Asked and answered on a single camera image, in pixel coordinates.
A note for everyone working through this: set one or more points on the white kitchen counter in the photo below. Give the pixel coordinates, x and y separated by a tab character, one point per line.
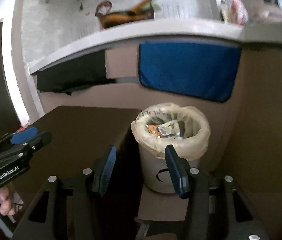
156	33

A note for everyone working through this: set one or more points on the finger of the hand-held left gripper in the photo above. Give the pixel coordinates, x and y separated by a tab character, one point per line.
23	135
41	140

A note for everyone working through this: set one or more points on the red bottle with orange cap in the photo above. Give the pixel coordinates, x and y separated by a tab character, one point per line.
238	8

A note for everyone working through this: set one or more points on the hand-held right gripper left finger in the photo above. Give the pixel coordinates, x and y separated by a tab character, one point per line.
106	172

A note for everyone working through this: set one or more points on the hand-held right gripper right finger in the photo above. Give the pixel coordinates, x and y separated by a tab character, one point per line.
175	172

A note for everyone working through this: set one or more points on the blue cloth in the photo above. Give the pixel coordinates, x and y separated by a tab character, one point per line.
188	70

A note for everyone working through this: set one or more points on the yellow orange snack wrapper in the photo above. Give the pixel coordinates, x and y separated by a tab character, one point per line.
153	130

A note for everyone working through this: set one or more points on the black cloth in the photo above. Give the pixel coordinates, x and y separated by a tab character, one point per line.
73	75

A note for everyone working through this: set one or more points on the white trash bin with liner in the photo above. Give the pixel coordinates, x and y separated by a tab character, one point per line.
143	137

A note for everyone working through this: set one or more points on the cartoon couple wall sticker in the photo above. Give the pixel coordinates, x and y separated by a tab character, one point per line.
103	10

